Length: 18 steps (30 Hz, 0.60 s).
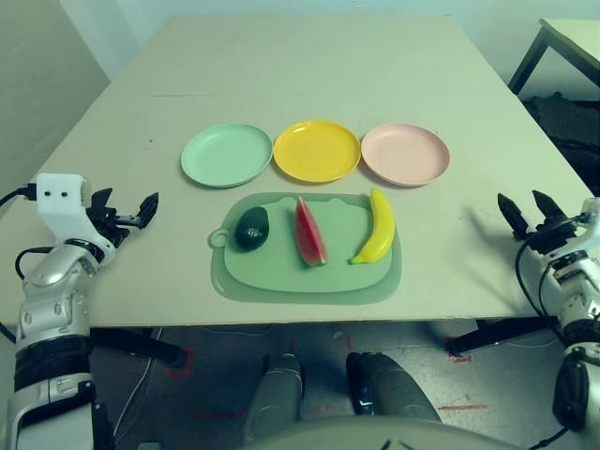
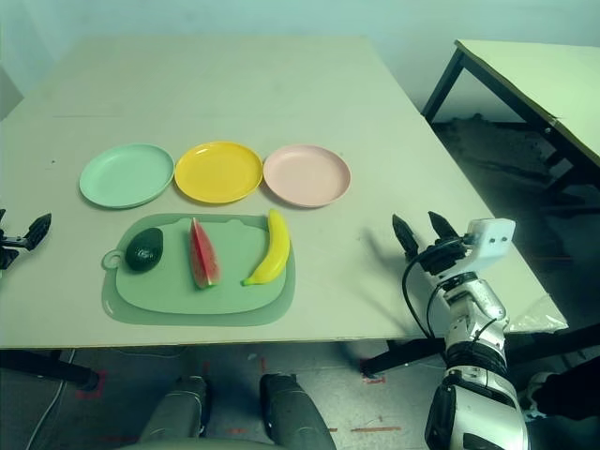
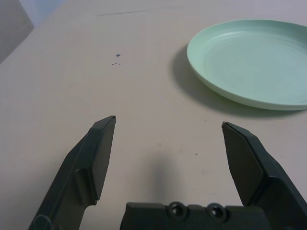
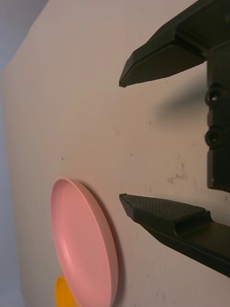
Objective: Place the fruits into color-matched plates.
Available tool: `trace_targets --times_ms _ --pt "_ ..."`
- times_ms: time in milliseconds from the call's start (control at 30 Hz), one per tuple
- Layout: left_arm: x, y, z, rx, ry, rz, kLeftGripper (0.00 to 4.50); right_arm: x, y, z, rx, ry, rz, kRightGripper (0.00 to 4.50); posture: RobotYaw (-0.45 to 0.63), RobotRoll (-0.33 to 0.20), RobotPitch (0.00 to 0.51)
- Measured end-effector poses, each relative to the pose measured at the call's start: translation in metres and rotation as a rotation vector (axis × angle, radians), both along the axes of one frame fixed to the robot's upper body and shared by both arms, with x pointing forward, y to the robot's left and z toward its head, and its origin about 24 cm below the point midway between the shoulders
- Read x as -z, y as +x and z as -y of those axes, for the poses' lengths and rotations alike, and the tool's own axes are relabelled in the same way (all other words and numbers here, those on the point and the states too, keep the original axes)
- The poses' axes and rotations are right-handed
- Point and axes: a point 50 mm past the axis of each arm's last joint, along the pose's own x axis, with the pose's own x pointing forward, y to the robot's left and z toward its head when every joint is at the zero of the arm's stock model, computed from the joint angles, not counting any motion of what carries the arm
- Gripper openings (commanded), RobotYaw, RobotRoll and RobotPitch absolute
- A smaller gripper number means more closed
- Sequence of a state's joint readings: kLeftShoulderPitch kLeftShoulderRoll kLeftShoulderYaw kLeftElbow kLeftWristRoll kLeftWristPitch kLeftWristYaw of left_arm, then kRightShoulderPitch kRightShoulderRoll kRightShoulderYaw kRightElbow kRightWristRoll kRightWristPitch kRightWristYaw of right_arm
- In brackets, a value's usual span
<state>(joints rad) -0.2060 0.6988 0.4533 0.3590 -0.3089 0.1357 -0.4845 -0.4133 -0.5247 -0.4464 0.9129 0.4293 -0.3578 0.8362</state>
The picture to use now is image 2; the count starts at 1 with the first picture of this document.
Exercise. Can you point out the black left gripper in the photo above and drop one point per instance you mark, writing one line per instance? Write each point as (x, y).
(8, 253)

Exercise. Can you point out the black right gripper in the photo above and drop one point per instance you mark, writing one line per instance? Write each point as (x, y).
(443, 260)

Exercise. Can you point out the dark green toy avocado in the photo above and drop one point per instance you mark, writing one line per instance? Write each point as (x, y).
(144, 250)

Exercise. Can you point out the yellow toy banana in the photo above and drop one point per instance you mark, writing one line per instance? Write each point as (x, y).
(276, 244)

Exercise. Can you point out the red toy watermelon slice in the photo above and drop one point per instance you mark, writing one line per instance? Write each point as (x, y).
(204, 258)

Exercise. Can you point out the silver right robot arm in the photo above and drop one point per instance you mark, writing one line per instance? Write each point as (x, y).
(473, 398)

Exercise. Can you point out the dark rough floor mat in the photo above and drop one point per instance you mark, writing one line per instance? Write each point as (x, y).
(492, 140)

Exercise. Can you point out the mint green round plate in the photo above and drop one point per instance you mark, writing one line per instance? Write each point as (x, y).
(126, 175)

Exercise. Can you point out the black table foot bar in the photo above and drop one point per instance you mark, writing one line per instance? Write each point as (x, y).
(412, 351)
(47, 368)

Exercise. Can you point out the pink round plate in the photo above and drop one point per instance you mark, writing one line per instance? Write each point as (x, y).
(307, 175)

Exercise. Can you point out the clear plastic bag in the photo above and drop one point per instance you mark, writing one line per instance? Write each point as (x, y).
(539, 316)

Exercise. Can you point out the green silicone cutting mat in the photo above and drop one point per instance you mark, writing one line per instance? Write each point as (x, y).
(173, 295)

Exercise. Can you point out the beige side table top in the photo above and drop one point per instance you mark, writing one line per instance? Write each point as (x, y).
(539, 70)

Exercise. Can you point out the yellow round plate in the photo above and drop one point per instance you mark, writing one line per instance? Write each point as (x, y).
(218, 173)

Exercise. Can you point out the black trouser leg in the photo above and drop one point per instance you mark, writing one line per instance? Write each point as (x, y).
(572, 394)

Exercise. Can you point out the gray robot right leg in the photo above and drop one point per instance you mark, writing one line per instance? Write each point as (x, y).
(290, 412)

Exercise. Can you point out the gray robot leg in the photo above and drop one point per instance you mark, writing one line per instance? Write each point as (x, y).
(290, 412)
(178, 408)

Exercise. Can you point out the gray robot left leg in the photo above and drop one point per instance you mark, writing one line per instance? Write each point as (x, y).
(178, 408)

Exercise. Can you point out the gray robot torso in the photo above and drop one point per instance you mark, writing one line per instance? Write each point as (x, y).
(197, 444)

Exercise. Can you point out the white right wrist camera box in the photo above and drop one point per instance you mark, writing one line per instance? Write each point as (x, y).
(490, 244)

